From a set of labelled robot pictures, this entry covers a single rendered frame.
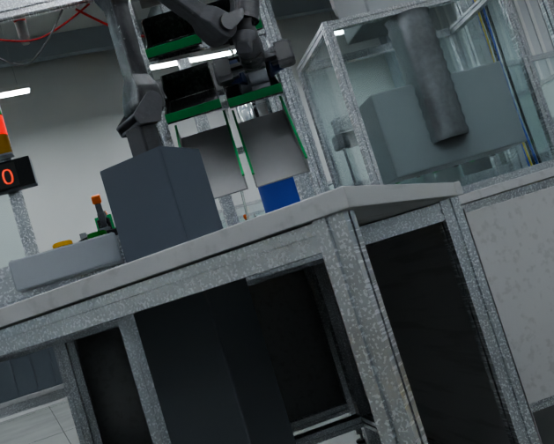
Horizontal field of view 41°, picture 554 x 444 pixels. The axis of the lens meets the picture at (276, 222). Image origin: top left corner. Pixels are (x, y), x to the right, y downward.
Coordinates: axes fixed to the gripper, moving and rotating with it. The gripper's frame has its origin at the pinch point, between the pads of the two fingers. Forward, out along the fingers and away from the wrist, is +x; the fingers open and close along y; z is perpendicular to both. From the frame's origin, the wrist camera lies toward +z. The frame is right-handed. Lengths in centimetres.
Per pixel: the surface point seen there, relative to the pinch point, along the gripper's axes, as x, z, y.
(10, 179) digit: 2, -8, 64
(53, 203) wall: 922, 404, 397
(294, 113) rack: 14.1, -6.0, -6.0
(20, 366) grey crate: 170, -15, 144
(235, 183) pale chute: 1.4, -25.2, 11.4
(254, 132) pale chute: 14.0, -8.1, 5.0
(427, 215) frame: 0, -45, -27
